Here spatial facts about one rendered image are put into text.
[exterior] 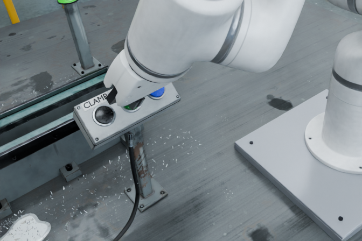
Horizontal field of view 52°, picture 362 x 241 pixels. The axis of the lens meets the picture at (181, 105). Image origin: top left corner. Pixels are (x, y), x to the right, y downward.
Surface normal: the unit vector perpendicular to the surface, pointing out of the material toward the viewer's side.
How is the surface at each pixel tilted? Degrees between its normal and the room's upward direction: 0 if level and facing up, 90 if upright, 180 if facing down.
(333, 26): 0
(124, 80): 89
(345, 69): 91
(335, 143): 92
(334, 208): 3
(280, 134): 3
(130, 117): 38
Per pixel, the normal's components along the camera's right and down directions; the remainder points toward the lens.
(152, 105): 0.31, -0.32
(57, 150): 0.60, 0.47
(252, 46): 0.10, 0.51
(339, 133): -0.76, 0.48
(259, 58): 0.11, 0.71
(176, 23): -0.36, 0.83
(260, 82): -0.07, -0.77
